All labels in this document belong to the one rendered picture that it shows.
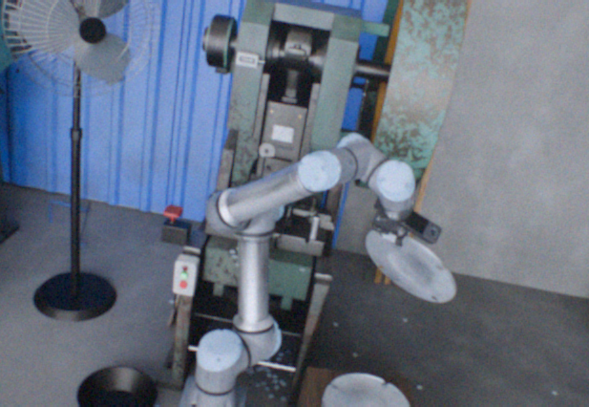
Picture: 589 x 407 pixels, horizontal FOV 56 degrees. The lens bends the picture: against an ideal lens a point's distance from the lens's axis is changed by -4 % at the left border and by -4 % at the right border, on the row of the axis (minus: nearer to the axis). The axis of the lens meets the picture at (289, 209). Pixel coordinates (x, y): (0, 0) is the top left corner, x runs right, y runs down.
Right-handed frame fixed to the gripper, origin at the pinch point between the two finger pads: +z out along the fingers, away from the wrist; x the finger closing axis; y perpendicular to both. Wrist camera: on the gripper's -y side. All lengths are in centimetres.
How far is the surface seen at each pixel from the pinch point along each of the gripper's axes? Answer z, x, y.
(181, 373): 79, 57, 71
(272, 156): 34, -25, 60
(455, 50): -11, -54, 5
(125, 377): 74, 69, 90
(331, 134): 26, -37, 40
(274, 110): 22, -37, 62
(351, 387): 56, 36, 5
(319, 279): 53, 6, 30
